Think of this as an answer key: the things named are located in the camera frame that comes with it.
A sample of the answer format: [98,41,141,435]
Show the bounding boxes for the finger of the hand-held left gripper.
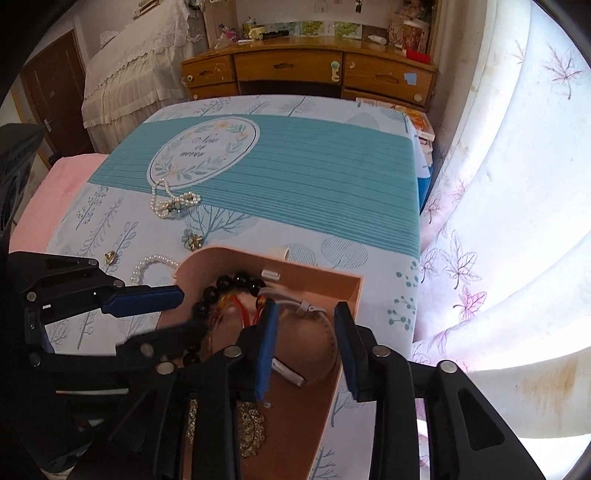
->
[28,318,211,371]
[8,251,186,325]

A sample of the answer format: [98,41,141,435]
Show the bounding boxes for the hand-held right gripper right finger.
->
[333,302,546,480]

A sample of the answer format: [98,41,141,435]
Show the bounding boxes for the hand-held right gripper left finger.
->
[108,301,282,480]

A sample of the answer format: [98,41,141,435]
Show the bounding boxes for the pearl bracelet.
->
[131,255,181,287]

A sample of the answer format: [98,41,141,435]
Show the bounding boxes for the red string bracelet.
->
[210,295,266,330]

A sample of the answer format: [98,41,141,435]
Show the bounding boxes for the pink strap wristwatch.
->
[259,288,340,388]

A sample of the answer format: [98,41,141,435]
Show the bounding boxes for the pink jewelry tray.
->
[173,246,365,480]

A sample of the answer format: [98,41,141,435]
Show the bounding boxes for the black bead bracelet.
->
[182,272,262,367]

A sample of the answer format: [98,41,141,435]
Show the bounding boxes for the ornate gold necklace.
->
[185,399,267,457]

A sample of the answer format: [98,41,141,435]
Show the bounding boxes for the long pearl necklace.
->
[150,179,202,219]

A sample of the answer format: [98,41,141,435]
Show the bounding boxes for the pink blanket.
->
[9,152,109,254]

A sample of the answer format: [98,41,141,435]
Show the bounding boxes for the lace cloth covered piano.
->
[82,0,204,153]

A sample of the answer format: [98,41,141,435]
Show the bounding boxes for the brown wooden door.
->
[21,28,95,158]

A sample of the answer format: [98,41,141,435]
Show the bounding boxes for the floral leaf-print curtain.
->
[411,0,591,480]

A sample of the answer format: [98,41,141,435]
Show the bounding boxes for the wooden desk with drawers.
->
[180,34,438,112]

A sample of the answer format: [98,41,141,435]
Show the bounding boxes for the green leaf picture strip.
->
[300,21,361,38]

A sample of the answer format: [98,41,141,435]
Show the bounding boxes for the floral paper bag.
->
[388,16,430,51]

